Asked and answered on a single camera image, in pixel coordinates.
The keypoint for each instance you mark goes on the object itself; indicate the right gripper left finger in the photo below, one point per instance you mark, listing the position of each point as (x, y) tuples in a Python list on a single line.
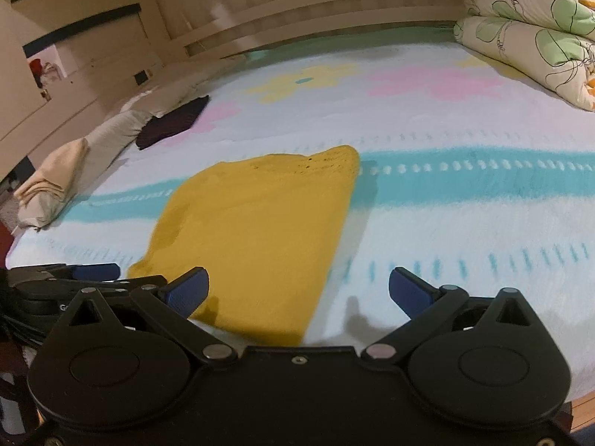
[(156, 298)]

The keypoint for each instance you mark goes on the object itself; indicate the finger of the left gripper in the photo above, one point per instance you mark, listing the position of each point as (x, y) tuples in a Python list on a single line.
[(95, 272)]

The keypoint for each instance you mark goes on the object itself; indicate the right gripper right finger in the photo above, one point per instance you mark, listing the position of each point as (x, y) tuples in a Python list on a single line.
[(414, 296)]

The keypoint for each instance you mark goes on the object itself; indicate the mustard yellow knit sweater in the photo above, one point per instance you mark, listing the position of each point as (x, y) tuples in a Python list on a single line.
[(266, 230)]

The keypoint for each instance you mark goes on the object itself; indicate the cream pillow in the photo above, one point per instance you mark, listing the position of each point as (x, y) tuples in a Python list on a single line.
[(72, 167)]

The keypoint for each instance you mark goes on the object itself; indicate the floral bed sheet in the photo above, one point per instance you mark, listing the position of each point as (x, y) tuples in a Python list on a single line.
[(470, 175)]

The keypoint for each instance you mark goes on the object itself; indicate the folded dark striped garment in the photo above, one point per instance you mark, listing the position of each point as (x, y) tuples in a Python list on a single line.
[(171, 124)]

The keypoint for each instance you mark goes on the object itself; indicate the wooden bedside cabinet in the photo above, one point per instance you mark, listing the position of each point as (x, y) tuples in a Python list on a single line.
[(65, 63)]

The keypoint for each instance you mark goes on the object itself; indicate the folded floral quilt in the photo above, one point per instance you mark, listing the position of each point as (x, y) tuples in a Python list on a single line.
[(550, 41)]

